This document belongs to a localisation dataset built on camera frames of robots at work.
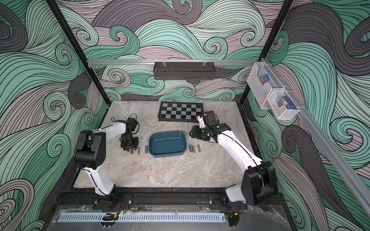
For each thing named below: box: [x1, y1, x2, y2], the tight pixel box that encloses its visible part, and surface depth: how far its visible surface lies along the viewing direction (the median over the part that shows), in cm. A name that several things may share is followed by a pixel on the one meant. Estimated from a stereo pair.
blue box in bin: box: [277, 96, 297, 110], surface depth 66 cm
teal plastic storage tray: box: [148, 130, 188, 158], surface depth 97 cm
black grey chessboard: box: [158, 101, 204, 123], surface depth 112 cm
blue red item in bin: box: [260, 73, 271, 86], surface depth 85 cm
